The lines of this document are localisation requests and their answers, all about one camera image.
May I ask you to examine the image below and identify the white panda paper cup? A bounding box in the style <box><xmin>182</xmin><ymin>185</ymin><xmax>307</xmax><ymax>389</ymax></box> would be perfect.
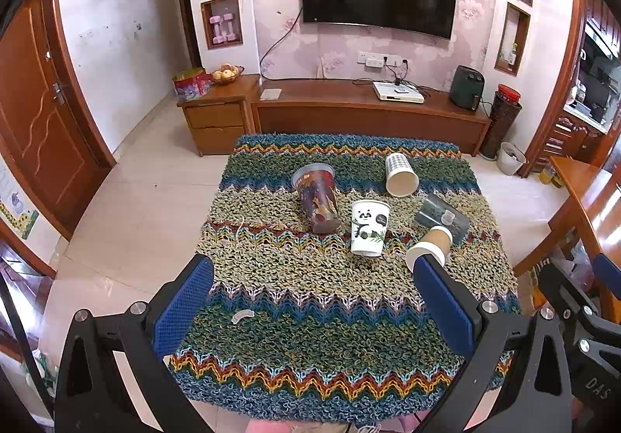
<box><xmin>350</xmin><ymin>200</ymin><xmax>390</xmax><ymax>258</ymax></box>

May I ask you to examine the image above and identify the brown sleeved paper cup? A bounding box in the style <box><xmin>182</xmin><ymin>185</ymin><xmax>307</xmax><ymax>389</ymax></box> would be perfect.
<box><xmin>405</xmin><ymin>226</ymin><xmax>453</xmax><ymax>271</ymax></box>

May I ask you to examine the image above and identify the dark transparent plastic cup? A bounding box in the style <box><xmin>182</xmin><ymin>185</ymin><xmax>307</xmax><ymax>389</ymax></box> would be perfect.
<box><xmin>414</xmin><ymin>193</ymin><xmax>470</xmax><ymax>245</ymax></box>

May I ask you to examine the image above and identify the white dotted paper cup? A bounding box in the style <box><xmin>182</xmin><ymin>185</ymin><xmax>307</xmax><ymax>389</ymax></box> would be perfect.
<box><xmin>385</xmin><ymin>152</ymin><xmax>419</xmax><ymax>197</ymax></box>

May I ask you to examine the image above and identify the dark red printed plastic cup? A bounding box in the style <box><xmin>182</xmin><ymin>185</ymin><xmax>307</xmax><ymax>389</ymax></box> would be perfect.
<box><xmin>291</xmin><ymin>163</ymin><xmax>341</xmax><ymax>234</ymax></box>

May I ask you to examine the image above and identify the small white plastic piece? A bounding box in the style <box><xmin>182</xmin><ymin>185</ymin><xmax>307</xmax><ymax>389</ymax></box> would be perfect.
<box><xmin>232</xmin><ymin>309</ymin><xmax>256</xmax><ymax>326</ymax></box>

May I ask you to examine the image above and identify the wooden dining table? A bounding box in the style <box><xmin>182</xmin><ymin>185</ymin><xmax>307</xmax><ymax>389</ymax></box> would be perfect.
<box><xmin>513</xmin><ymin>156</ymin><xmax>620</xmax><ymax>324</ymax></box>

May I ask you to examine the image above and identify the yellow oil bottle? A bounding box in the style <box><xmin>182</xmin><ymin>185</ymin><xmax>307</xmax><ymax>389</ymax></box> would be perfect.
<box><xmin>539</xmin><ymin>164</ymin><xmax>556</xmax><ymax>185</ymax></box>

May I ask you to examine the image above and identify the colourful knitted table cloth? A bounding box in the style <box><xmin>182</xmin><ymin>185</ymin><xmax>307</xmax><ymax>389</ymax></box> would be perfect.
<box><xmin>170</xmin><ymin>135</ymin><xmax>519</xmax><ymax>426</ymax></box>

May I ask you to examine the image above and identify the white waste bin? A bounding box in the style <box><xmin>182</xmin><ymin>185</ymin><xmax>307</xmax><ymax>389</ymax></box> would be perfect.
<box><xmin>497</xmin><ymin>142</ymin><xmax>527</xmax><ymax>175</ymax></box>

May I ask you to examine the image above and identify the wooden drawer side cabinet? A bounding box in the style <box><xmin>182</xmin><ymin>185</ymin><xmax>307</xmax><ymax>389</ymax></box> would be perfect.
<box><xmin>177</xmin><ymin>74</ymin><xmax>260</xmax><ymax>157</ymax></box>

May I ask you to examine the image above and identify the dark woven tall stand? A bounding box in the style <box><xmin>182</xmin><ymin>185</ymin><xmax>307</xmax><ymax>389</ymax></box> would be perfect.
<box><xmin>479</xmin><ymin>90</ymin><xmax>522</xmax><ymax>161</ymax></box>

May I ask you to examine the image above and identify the red lidded container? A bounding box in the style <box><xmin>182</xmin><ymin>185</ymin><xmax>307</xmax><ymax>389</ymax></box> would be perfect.
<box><xmin>497</xmin><ymin>84</ymin><xmax>521</xmax><ymax>104</ymax></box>

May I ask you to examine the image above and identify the brown wooden door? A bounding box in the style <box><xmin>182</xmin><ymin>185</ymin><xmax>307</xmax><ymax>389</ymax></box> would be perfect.
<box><xmin>1</xmin><ymin>0</ymin><xmax>116</xmax><ymax>239</ymax></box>

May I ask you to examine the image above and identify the white set-top box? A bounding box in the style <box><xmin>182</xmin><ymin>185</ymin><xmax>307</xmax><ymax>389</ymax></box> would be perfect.
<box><xmin>373</xmin><ymin>81</ymin><xmax>425</xmax><ymax>104</ymax></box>

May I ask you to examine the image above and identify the long wooden TV cabinet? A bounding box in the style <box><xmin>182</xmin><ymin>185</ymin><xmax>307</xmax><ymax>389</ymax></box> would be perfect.
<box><xmin>250</xmin><ymin>79</ymin><xmax>491</xmax><ymax>156</ymax></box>

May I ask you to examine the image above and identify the dark green air fryer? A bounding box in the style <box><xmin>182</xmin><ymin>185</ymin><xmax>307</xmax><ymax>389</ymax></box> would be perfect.
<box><xmin>448</xmin><ymin>65</ymin><xmax>485</xmax><ymax>111</ymax></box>

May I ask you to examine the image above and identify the red printed tin box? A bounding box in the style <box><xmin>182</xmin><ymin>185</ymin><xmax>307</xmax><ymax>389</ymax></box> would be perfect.
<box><xmin>173</xmin><ymin>67</ymin><xmax>210</xmax><ymax>101</ymax></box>

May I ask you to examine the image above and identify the white paper on cabinet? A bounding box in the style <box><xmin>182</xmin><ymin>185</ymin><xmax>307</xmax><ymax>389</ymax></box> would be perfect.
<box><xmin>260</xmin><ymin>88</ymin><xmax>281</xmax><ymax>101</ymax></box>

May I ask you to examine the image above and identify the fruit basket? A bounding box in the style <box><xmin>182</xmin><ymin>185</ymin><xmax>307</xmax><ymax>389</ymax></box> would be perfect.
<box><xmin>208</xmin><ymin>63</ymin><xmax>244</xmax><ymax>85</ymax></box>

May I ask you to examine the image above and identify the pink dumbbell pair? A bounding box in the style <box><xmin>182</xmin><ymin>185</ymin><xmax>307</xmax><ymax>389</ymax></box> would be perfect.
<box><xmin>208</xmin><ymin>13</ymin><xmax>240</xmax><ymax>45</ymax></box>

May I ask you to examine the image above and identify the white wall power strip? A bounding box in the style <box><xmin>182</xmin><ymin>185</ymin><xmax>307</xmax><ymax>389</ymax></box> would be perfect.
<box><xmin>357</xmin><ymin>50</ymin><xmax>404</xmax><ymax>68</ymax></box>

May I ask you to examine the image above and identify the black TV power cable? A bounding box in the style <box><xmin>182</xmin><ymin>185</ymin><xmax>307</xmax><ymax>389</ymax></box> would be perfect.
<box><xmin>258</xmin><ymin>8</ymin><xmax>304</xmax><ymax>82</ymax></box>

